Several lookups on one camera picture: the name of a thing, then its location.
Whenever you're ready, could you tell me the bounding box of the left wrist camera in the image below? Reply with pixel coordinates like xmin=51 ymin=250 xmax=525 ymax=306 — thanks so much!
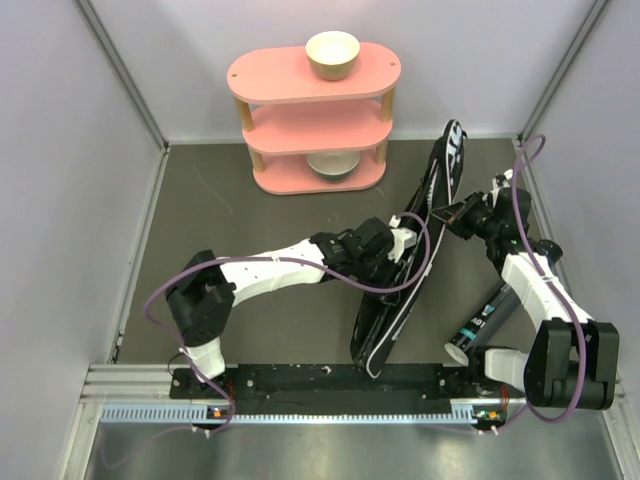
xmin=387 ymin=215 xmax=418 ymax=263

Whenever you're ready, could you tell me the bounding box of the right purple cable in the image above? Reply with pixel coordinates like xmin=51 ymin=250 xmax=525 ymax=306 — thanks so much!
xmin=509 ymin=134 xmax=589 ymax=425

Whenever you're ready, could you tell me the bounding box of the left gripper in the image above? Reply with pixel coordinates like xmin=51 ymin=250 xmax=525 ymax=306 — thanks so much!
xmin=352 ymin=248 xmax=407 ymax=305

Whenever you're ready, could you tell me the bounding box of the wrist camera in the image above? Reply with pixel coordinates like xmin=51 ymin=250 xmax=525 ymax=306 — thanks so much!
xmin=491 ymin=169 xmax=513 ymax=199
xmin=387 ymin=215 xmax=418 ymax=263

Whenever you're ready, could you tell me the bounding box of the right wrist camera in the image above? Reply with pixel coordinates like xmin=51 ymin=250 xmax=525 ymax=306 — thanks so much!
xmin=491 ymin=169 xmax=513 ymax=199

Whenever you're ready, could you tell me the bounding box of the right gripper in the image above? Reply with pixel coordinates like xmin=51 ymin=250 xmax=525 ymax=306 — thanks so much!
xmin=430 ymin=190 xmax=500 ymax=241

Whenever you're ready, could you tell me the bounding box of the purple cable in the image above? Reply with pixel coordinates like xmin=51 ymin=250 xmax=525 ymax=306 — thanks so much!
xmin=509 ymin=134 xmax=589 ymax=425
xmin=143 ymin=212 xmax=432 ymax=436

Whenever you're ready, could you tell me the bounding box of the green bowl on bottom shelf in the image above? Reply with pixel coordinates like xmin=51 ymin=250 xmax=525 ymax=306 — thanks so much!
xmin=306 ymin=151 xmax=361 ymax=182

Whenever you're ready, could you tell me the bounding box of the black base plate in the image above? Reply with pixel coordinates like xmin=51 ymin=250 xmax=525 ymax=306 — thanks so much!
xmin=169 ymin=363 xmax=513 ymax=416

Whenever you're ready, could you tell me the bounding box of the pink three-tier shelf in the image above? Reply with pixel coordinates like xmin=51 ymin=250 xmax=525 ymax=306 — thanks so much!
xmin=227 ymin=42 xmax=402 ymax=195

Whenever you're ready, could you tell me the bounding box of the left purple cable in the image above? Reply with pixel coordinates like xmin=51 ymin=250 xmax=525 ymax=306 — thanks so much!
xmin=143 ymin=212 xmax=432 ymax=436

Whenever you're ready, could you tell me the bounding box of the cream bowl on top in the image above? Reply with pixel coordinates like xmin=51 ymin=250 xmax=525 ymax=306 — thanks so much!
xmin=305 ymin=31 xmax=361 ymax=81

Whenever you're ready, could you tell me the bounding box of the black racket bag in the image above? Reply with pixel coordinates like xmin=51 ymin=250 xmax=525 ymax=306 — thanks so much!
xmin=350 ymin=119 xmax=466 ymax=379

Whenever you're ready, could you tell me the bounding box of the black shuttlecock tube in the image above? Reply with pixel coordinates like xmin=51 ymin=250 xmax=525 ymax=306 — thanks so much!
xmin=444 ymin=239 xmax=564 ymax=364

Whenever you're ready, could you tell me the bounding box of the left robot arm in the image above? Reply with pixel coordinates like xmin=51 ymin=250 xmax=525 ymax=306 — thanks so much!
xmin=164 ymin=216 xmax=429 ymax=397

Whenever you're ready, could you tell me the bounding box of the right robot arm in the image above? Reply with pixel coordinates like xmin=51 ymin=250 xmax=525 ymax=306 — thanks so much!
xmin=432 ymin=187 xmax=620 ymax=410

